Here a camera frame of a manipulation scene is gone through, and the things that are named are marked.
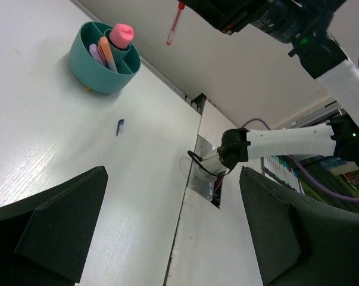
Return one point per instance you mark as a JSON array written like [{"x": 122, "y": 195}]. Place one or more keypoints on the grey orange highlighter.
[{"x": 106, "y": 51}]

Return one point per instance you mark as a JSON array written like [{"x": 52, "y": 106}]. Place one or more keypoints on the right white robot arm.
[{"x": 277, "y": 58}]

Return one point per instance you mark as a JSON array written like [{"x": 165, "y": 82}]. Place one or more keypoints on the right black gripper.
[{"x": 226, "y": 16}]

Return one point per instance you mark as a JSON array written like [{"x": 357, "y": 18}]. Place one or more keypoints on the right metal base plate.
[{"x": 207, "y": 186}]

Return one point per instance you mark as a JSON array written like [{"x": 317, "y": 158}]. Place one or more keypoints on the pink capped glue bottle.
[{"x": 121, "y": 35}]

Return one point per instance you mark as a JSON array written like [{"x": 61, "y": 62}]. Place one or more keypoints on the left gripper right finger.
[{"x": 298, "y": 240}]

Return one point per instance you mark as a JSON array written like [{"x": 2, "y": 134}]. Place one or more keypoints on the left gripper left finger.
[{"x": 45, "y": 238}]

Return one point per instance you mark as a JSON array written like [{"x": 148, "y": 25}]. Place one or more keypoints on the teal round organizer container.
[{"x": 92, "y": 74}]

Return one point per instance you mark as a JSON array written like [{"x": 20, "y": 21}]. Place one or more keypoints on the purple highlighter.
[{"x": 95, "y": 53}]

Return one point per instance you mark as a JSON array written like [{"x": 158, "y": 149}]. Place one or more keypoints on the red ballpoint pen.
[{"x": 173, "y": 27}]

